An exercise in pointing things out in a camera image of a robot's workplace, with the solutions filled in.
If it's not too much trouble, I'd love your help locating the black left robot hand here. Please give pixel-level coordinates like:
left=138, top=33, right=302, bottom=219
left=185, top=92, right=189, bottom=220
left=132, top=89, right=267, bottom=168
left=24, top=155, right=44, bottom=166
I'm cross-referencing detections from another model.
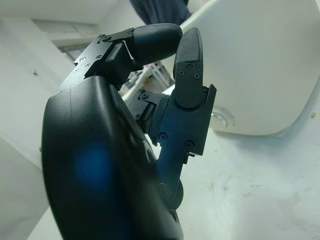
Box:
left=39, top=22, right=218, bottom=240

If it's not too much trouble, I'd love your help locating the white two-slot toaster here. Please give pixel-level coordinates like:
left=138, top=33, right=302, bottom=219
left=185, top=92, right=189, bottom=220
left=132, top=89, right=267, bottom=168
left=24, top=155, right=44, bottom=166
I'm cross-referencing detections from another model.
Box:
left=179, top=0, right=320, bottom=137

